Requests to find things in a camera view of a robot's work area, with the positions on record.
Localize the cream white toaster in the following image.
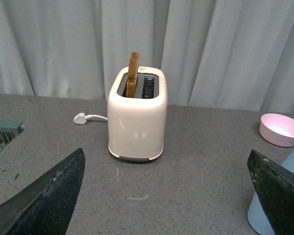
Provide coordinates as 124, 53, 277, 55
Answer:
107, 67, 168, 162

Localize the pink plastic bowl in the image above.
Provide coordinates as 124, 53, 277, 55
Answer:
259, 113, 294, 147

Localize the white power plug cable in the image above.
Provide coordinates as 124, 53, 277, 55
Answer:
73, 112, 109, 125

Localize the toast bread slice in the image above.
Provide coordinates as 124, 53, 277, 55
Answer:
126, 52, 139, 98

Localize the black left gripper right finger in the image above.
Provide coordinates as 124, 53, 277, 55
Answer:
247, 150, 294, 235

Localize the grey curtain backdrop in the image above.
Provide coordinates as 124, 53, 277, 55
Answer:
0, 0, 294, 113

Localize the blue plastic cup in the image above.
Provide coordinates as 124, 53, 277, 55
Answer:
247, 150, 294, 235

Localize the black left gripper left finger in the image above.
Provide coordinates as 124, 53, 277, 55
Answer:
0, 148, 85, 235

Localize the green slotted rack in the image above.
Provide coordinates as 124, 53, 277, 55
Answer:
0, 118, 23, 153

